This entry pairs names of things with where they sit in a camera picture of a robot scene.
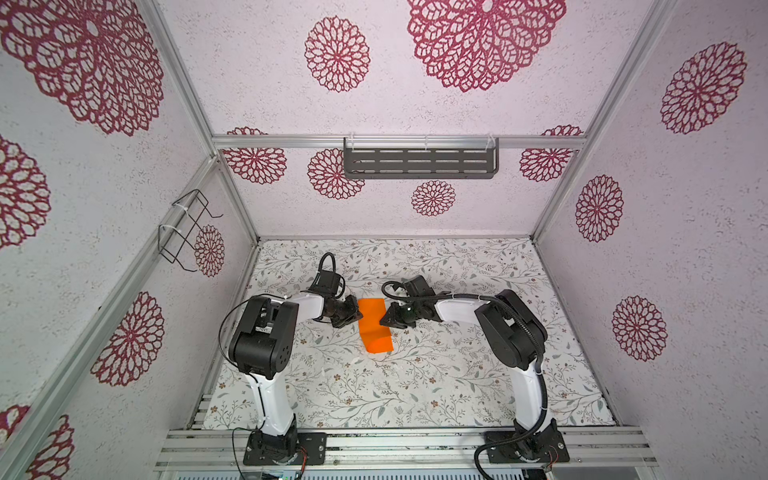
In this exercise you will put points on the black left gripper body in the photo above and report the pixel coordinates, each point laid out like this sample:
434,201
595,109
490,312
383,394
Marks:
341,308

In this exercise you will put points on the black wire wall basket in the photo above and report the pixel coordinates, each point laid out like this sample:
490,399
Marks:
192,242

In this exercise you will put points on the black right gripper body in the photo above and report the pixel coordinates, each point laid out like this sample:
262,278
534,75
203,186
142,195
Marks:
410,314

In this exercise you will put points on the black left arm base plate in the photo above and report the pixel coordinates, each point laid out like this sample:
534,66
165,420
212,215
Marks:
285,449

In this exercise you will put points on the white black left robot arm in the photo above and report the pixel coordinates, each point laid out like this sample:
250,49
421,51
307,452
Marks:
262,343

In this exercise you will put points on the grey slotted wall shelf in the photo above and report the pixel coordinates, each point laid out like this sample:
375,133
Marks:
420,163

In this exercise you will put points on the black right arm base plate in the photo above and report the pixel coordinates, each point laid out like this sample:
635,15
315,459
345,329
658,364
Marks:
547,447

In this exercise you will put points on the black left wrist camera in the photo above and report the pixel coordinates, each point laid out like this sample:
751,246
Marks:
327,282

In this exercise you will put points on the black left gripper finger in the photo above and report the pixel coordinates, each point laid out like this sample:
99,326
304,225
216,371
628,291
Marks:
355,314
338,323

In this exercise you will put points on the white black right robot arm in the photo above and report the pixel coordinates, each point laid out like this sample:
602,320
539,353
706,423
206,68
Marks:
514,333

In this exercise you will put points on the orange square paper sheet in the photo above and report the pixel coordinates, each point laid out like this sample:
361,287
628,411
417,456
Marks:
377,339

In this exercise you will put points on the aluminium front rail frame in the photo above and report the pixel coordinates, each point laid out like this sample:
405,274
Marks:
403,448

